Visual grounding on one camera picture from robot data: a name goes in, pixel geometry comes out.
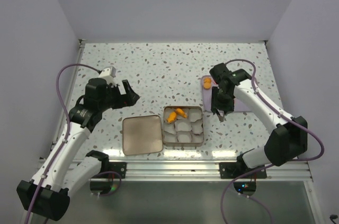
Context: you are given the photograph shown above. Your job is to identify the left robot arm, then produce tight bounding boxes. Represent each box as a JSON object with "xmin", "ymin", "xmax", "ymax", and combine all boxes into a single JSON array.
[{"xmin": 16, "ymin": 78, "xmax": 140, "ymax": 221}]

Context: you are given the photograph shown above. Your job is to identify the gold cookie tin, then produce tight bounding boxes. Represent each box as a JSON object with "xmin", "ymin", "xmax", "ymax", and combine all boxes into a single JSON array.
[{"xmin": 163, "ymin": 106, "xmax": 204, "ymax": 148}]

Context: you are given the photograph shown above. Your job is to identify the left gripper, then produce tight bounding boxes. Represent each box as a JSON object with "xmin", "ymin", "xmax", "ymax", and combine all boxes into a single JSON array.
[{"xmin": 99, "ymin": 79, "xmax": 139, "ymax": 112}]

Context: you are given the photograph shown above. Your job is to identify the gold tin lid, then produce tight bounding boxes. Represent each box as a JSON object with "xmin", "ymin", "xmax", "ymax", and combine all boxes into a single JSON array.
[{"xmin": 122, "ymin": 115, "xmax": 163, "ymax": 156}]

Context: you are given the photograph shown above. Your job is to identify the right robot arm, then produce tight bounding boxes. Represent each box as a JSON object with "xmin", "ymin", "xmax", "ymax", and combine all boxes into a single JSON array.
[{"xmin": 210, "ymin": 63, "xmax": 308, "ymax": 178}]

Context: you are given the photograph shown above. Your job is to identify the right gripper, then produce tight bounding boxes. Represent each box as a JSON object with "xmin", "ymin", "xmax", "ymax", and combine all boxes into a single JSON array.
[{"xmin": 211, "ymin": 86, "xmax": 235, "ymax": 115}]

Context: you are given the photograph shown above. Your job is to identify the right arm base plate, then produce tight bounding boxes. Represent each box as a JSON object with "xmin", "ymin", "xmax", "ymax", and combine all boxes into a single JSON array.
[{"xmin": 219, "ymin": 162, "xmax": 267, "ymax": 179}]

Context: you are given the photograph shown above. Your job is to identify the metal tongs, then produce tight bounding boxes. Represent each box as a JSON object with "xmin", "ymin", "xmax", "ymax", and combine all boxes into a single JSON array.
[{"xmin": 216, "ymin": 110, "xmax": 225, "ymax": 122}]

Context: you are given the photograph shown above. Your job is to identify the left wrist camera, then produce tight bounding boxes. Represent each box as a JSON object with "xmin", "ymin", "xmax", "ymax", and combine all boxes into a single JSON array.
[{"xmin": 99, "ymin": 66, "xmax": 116, "ymax": 85}]

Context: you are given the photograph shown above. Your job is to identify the lilac tray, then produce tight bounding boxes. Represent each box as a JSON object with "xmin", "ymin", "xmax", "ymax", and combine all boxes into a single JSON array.
[{"xmin": 201, "ymin": 75, "xmax": 251, "ymax": 112}]

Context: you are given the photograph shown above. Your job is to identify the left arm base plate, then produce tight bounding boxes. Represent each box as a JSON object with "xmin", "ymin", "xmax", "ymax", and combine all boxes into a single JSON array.
[{"xmin": 99, "ymin": 162, "xmax": 127, "ymax": 179}]

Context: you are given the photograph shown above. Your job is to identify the aluminium rail frame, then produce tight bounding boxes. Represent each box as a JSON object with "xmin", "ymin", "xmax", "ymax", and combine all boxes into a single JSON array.
[{"xmin": 34, "ymin": 159, "xmax": 313, "ymax": 182}]

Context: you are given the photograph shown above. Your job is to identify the orange fish cookie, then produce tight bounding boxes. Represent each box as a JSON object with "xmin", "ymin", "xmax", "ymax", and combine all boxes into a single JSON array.
[
  {"xmin": 166, "ymin": 112, "xmax": 177, "ymax": 124},
  {"xmin": 175, "ymin": 108, "xmax": 187, "ymax": 118}
]

